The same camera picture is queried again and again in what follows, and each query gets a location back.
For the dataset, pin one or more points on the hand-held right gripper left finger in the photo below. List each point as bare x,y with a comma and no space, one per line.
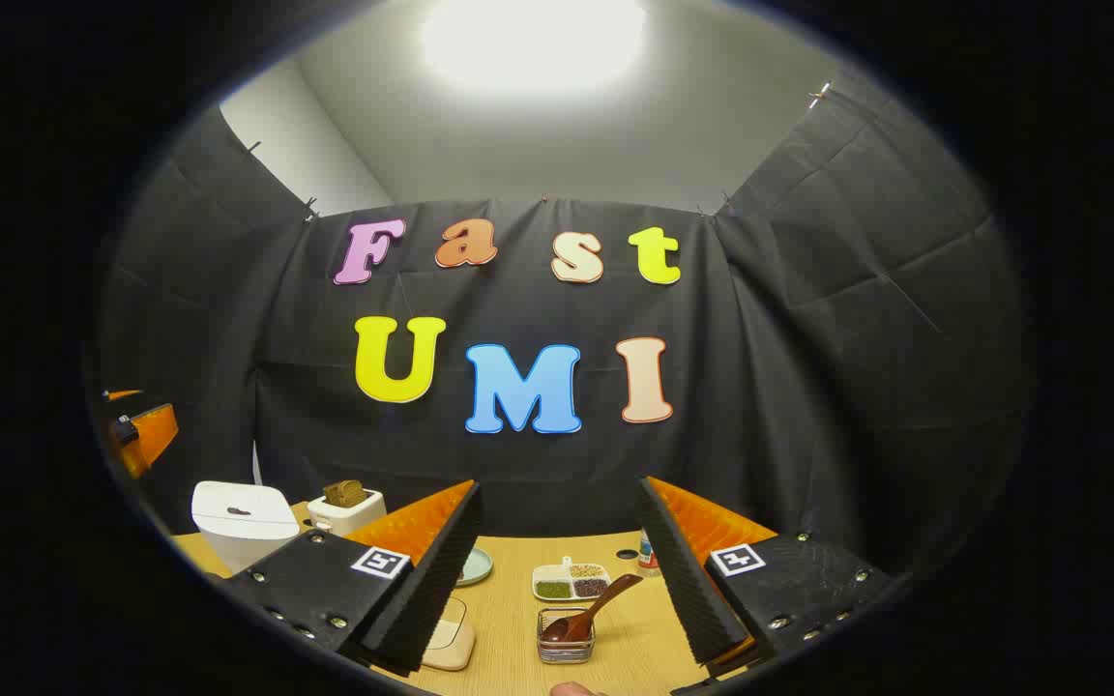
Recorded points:
441,580

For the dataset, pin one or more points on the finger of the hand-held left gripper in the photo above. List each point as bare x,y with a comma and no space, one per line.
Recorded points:
122,394
153,435

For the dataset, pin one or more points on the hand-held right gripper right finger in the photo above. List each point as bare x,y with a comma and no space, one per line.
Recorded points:
683,580

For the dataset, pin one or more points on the brown wooden spoon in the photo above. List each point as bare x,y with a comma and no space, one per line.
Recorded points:
596,607

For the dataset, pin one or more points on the white rice cooker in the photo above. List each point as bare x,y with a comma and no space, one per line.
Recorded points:
243,527

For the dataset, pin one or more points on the light green plate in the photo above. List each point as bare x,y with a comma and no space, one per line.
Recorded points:
475,568

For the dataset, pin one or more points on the clear water bottle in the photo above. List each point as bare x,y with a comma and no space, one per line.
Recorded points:
648,556

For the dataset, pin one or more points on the cream rectangular board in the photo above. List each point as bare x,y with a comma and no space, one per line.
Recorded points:
449,646

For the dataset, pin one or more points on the white divided grain dish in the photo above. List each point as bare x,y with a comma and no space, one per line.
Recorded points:
571,583

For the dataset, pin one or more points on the white toaster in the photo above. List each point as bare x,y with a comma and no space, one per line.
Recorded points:
349,517

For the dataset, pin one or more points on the brown toast slice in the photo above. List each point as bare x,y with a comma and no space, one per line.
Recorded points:
344,493

